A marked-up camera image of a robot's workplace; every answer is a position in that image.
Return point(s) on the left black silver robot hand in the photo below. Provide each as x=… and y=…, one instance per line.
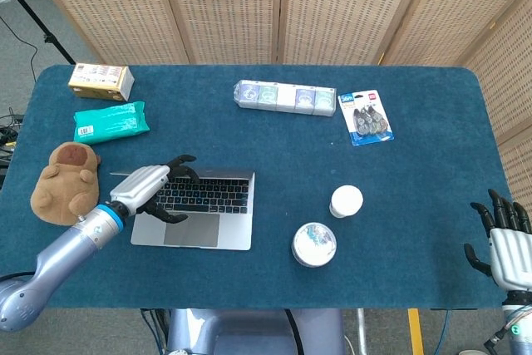
x=139, y=186

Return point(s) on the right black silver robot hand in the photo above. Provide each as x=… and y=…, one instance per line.
x=511, y=255

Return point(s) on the silver laptop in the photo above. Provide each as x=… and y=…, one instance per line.
x=212, y=213

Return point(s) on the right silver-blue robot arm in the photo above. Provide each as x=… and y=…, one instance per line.
x=519, y=326

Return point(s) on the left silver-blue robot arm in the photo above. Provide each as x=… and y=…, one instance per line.
x=58, y=259

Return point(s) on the teal wet wipes pack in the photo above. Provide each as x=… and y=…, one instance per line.
x=110, y=122

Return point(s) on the brown capybara plush toy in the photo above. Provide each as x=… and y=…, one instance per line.
x=64, y=188

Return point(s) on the yellow cardboard box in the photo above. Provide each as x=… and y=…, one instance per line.
x=99, y=80

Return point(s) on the blue table mat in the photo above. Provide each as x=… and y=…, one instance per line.
x=395, y=197

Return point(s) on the clear-wrapped tissue multipack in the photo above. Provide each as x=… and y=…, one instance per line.
x=284, y=98

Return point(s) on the silver-blue robot torso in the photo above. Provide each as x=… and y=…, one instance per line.
x=249, y=332

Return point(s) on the clear tub of binder clips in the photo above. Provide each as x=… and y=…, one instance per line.
x=313, y=243

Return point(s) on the black tripod stand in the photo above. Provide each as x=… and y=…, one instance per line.
x=39, y=22

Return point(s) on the blue correction tape blister pack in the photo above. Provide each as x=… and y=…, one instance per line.
x=366, y=119

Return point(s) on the wicker folding screen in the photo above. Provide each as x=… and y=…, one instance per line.
x=232, y=6

